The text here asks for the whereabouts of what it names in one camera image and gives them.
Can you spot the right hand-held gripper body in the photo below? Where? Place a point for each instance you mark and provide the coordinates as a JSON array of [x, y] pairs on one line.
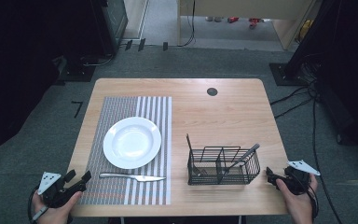
[[296, 183]]

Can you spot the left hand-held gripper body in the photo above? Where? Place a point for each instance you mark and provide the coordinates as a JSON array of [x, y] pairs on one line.
[[54, 193]]

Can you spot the person's left hand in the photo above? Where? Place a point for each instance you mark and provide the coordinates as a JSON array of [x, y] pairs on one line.
[[56, 215]]

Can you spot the person's right hand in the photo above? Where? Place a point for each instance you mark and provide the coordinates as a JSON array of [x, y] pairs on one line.
[[300, 207]]

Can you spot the silver table knife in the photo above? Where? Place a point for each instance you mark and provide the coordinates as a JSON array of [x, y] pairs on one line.
[[127, 176]]

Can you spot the white round plate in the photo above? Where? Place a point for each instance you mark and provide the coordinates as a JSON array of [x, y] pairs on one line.
[[132, 143]]

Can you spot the striped grey woven placemat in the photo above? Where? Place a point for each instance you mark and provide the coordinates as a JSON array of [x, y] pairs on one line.
[[118, 107]]

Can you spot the dark metal fork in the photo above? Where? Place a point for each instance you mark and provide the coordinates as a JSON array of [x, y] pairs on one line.
[[189, 146]]

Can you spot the black stand base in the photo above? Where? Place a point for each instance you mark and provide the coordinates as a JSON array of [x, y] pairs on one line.
[[76, 74], [284, 74]]

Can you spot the small black floor block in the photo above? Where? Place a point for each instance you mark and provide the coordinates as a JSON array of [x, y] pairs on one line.
[[128, 44], [165, 46], [141, 44]]

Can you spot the yellow object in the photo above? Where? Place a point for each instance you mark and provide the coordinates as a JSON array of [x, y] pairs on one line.
[[305, 29]]

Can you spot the red tool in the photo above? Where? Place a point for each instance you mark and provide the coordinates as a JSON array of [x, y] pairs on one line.
[[232, 20], [254, 22]]

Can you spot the dark glass-front cabinet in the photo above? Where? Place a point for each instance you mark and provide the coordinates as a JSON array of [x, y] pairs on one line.
[[113, 21]]

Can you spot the light wooden desk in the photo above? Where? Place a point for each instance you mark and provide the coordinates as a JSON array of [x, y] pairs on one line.
[[245, 7]]

